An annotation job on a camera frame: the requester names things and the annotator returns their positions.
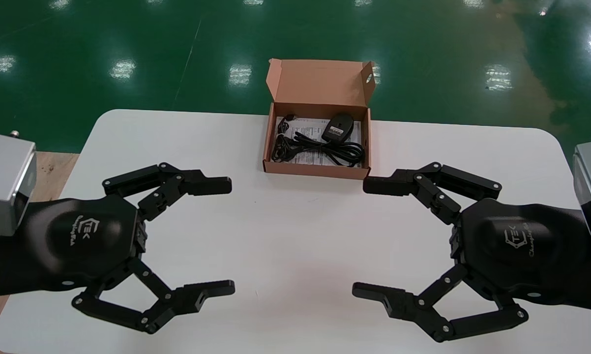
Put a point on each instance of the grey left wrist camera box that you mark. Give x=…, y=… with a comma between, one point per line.
x=3, y=182

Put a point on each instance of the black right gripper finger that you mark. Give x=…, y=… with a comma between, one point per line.
x=389, y=186

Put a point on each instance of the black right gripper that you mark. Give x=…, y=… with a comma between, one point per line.
x=521, y=246

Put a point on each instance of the printed white paper sheet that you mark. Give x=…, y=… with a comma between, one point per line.
x=312, y=129

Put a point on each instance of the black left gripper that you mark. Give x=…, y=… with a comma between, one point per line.
x=79, y=241

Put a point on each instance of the brown cardboard storage box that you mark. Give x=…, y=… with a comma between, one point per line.
x=320, y=83

